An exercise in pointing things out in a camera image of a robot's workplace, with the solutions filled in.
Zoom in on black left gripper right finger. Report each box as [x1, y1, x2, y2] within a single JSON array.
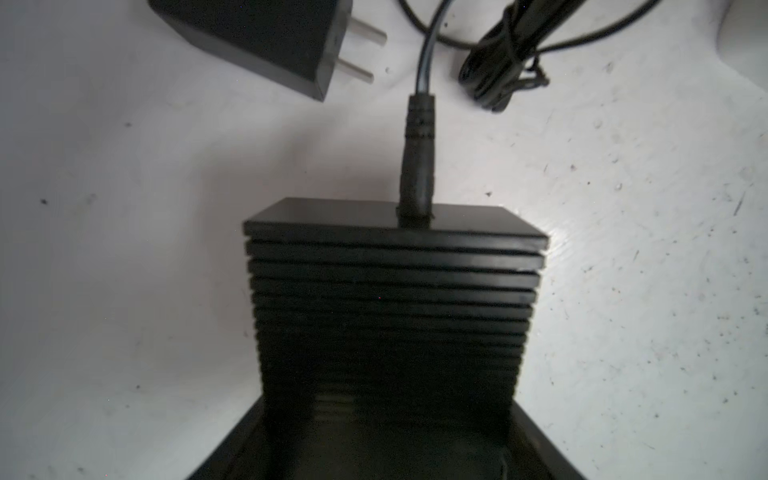
[[509, 401, 585, 480]]

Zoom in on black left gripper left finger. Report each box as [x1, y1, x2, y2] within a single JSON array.
[[188, 397, 267, 480]]

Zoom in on black power adapter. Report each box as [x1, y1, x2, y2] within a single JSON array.
[[148, 0, 657, 224]]

